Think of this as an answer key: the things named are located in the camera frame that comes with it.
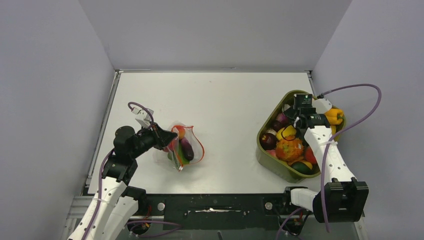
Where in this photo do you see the purple eggplant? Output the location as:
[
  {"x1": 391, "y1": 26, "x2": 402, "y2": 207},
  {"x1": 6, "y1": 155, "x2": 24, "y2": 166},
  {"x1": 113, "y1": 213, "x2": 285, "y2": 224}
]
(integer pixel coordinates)
[{"x1": 179, "y1": 137, "x2": 194, "y2": 162}]

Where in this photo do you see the red apple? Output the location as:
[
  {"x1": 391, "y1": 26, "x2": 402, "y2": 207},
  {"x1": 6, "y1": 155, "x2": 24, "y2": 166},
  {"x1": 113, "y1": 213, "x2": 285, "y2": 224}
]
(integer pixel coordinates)
[{"x1": 163, "y1": 141, "x2": 175, "y2": 153}]

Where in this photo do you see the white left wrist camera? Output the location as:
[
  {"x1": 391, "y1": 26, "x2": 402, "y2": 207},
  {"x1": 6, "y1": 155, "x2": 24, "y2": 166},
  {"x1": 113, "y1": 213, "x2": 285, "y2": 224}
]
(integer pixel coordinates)
[{"x1": 131, "y1": 107, "x2": 154, "y2": 128}]

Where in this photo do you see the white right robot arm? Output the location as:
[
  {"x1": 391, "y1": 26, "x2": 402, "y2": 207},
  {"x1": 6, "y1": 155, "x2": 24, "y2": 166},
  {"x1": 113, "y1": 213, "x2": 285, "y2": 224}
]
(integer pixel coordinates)
[{"x1": 281, "y1": 93, "x2": 369, "y2": 223}]

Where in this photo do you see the orange yellow bell pepper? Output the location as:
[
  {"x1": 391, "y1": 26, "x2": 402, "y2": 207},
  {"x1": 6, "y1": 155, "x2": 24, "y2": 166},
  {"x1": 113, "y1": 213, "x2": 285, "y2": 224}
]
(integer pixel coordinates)
[{"x1": 324, "y1": 108, "x2": 345, "y2": 126}]

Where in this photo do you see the clear orange zip bag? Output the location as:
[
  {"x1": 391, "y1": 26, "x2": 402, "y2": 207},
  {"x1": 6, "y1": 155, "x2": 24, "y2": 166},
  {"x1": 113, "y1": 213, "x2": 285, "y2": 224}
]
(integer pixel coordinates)
[{"x1": 163, "y1": 123, "x2": 205, "y2": 172}]

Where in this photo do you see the dark green avocado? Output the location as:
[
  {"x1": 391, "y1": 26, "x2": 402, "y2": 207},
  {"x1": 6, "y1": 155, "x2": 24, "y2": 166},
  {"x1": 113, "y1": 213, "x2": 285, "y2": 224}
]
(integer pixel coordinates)
[{"x1": 291, "y1": 161, "x2": 313, "y2": 175}]

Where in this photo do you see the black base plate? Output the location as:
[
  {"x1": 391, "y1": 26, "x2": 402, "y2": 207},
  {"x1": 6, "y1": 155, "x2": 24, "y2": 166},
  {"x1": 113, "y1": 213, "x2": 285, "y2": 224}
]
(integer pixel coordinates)
[{"x1": 132, "y1": 193, "x2": 308, "y2": 233}]

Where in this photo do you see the orange peach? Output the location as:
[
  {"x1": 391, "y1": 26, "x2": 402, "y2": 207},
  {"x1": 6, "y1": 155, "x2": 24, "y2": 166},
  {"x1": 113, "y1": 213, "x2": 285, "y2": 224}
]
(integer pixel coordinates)
[{"x1": 172, "y1": 125, "x2": 186, "y2": 140}]

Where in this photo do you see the dark mangosteen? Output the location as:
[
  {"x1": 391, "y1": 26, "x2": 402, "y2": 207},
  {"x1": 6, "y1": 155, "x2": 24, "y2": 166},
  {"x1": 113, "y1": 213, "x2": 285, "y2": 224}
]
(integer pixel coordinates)
[{"x1": 259, "y1": 133, "x2": 278, "y2": 150}]

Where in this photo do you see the orange bumpy fruit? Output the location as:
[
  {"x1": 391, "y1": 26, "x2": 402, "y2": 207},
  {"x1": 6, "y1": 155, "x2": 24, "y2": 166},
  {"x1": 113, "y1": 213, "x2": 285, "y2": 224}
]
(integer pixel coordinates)
[{"x1": 275, "y1": 135, "x2": 304, "y2": 162}]

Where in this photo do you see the green leaf vegetable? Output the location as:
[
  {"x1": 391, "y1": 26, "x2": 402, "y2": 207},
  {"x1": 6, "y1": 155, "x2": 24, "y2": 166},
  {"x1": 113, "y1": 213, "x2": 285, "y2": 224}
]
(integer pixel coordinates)
[{"x1": 167, "y1": 149, "x2": 190, "y2": 171}]

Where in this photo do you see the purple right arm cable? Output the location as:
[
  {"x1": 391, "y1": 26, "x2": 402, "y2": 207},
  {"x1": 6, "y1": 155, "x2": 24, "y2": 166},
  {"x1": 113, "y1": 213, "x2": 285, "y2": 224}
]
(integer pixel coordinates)
[{"x1": 275, "y1": 83, "x2": 382, "y2": 240}]

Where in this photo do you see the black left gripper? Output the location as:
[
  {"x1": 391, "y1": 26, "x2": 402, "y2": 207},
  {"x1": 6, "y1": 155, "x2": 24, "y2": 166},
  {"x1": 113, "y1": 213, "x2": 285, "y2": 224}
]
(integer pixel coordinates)
[{"x1": 130, "y1": 121, "x2": 178, "y2": 159}]

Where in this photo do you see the olive green plastic bin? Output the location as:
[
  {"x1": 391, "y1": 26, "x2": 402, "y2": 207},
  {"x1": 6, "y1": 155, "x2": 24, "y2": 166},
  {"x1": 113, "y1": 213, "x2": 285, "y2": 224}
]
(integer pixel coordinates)
[{"x1": 256, "y1": 90, "x2": 346, "y2": 183}]

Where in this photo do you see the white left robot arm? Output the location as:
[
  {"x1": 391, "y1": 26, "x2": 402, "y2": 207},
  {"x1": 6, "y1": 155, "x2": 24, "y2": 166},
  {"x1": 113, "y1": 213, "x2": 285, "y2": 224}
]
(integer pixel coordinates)
[{"x1": 68, "y1": 123, "x2": 178, "y2": 240}]

